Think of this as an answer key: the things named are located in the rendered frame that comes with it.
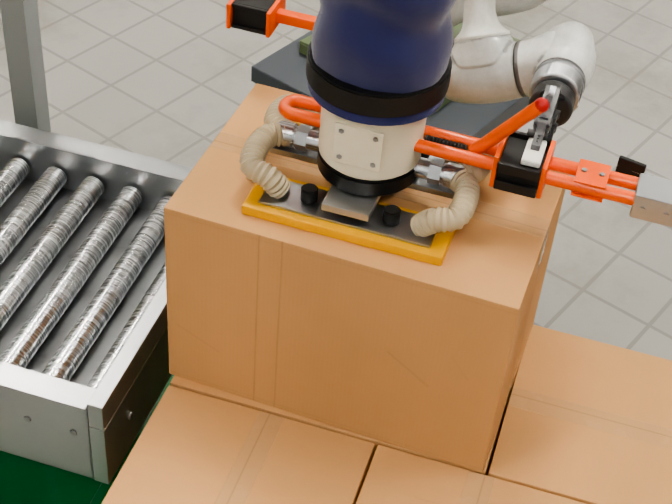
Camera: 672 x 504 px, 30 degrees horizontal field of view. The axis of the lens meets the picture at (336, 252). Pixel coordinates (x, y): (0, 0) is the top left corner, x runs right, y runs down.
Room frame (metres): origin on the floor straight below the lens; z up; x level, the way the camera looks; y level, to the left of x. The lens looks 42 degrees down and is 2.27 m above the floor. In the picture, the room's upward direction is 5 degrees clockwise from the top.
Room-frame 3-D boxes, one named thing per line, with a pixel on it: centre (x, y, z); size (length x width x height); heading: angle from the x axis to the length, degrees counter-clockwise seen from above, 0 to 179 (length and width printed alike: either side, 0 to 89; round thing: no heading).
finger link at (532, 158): (1.60, -0.30, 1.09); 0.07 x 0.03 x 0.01; 166
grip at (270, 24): (1.99, 0.18, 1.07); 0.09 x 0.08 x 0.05; 165
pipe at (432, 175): (1.66, -0.04, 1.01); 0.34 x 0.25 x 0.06; 75
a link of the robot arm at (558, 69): (1.82, -0.35, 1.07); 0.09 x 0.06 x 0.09; 76
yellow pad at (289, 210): (1.57, -0.02, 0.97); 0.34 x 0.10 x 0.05; 75
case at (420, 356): (1.67, -0.06, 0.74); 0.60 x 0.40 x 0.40; 74
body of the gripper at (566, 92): (1.75, -0.34, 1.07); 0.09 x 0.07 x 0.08; 166
